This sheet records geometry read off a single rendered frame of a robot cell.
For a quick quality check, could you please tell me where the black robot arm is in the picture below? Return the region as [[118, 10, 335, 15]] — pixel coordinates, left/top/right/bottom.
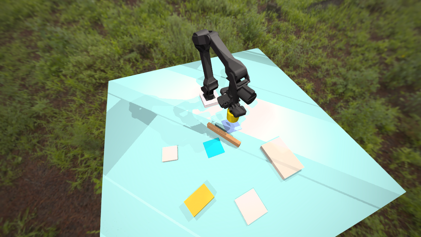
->
[[192, 29, 257, 109]]

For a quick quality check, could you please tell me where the yellow flat block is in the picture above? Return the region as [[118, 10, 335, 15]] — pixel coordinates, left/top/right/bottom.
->
[[184, 184, 214, 217]]

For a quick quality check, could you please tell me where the tan wooden bar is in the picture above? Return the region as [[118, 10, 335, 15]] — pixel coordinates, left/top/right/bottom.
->
[[207, 122, 241, 147]]

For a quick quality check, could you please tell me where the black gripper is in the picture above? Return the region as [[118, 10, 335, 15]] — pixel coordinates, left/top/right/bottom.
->
[[220, 87, 247, 118]]

